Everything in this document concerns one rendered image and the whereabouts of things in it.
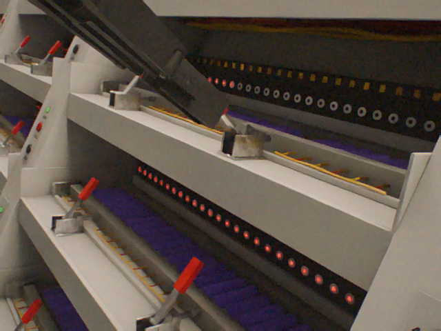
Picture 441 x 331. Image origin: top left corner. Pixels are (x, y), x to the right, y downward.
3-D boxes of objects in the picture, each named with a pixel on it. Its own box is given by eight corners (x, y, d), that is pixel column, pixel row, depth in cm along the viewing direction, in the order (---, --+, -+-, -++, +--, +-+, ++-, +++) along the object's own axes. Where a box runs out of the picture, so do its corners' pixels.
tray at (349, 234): (377, 298, 27) (415, 154, 24) (67, 118, 72) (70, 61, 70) (494, 249, 39) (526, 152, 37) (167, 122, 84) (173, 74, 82)
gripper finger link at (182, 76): (155, 44, 31) (176, 46, 28) (199, 84, 34) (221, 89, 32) (144, 61, 30) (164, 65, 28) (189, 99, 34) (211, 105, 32)
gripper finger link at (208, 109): (171, 49, 32) (176, 50, 32) (225, 100, 37) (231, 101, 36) (150, 82, 32) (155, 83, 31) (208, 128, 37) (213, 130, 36)
